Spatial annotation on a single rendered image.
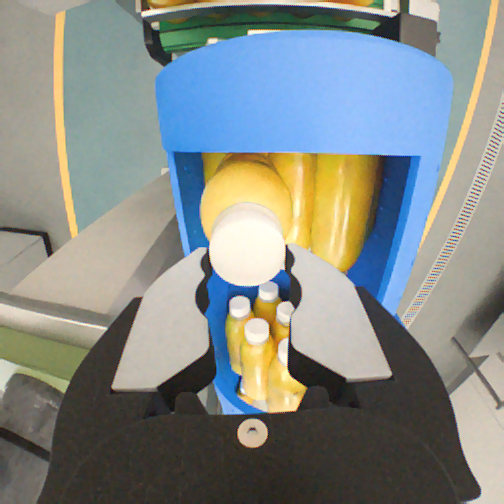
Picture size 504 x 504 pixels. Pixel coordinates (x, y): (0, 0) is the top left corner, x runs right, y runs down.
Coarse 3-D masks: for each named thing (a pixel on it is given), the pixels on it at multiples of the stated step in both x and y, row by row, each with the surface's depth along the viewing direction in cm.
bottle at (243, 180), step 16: (224, 160) 21; (240, 160) 17; (256, 160) 17; (224, 176) 15; (240, 176) 14; (256, 176) 14; (272, 176) 15; (208, 192) 15; (224, 192) 14; (240, 192) 13; (256, 192) 13; (272, 192) 14; (288, 192) 16; (208, 208) 14; (224, 208) 13; (240, 208) 13; (256, 208) 13; (272, 208) 14; (288, 208) 15; (208, 224) 14; (288, 224) 15; (208, 240) 16
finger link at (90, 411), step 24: (120, 336) 7; (96, 360) 6; (72, 384) 5; (96, 384) 5; (72, 408) 5; (96, 408) 5; (120, 408) 5; (144, 408) 5; (72, 432) 4; (96, 432) 4; (72, 456) 4; (48, 480) 3
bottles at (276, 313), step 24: (288, 168) 26; (312, 168) 26; (312, 192) 28; (288, 240) 31; (264, 288) 46; (240, 312) 41; (264, 312) 46; (288, 312) 40; (240, 336) 42; (240, 384) 56
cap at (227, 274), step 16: (224, 224) 11; (240, 224) 11; (256, 224) 11; (272, 224) 11; (224, 240) 11; (240, 240) 11; (256, 240) 11; (272, 240) 11; (224, 256) 12; (240, 256) 12; (256, 256) 12; (272, 256) 12; (224, 272) 12; (240, 272) 12; (256, 272) 12; (272, 272) 12
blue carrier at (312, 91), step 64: (192, 64) 12; (256, 64) 10; (320, 64) 10; (384, 64) 10; (192, 128) 14; (256, 128) 12; (320, 128) 11; (384, 128) 11; (192, 192) 30; (384, 192) 30; (384, 256) 32
